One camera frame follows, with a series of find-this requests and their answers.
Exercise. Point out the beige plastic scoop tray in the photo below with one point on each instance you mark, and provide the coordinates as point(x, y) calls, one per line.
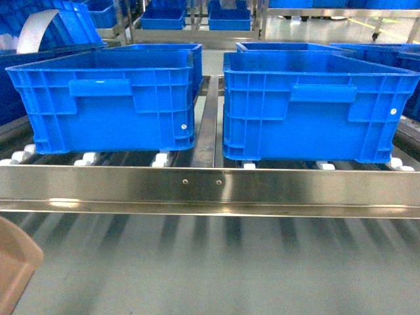
point(20, 258)

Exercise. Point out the steel shelf rack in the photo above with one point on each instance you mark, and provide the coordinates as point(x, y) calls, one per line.
point(200, 181)

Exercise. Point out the blue bin front centre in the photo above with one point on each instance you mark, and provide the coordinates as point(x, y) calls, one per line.
point(311, 106)

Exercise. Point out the blue bin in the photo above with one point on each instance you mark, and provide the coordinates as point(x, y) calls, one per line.
point(311, 106)
point(109, 101)
point(243, 47)

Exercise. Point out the blue bin behind centre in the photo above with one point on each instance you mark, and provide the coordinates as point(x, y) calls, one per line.
point(243, 47)

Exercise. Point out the blue bin front left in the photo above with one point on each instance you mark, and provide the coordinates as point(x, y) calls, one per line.
point(109, 101)

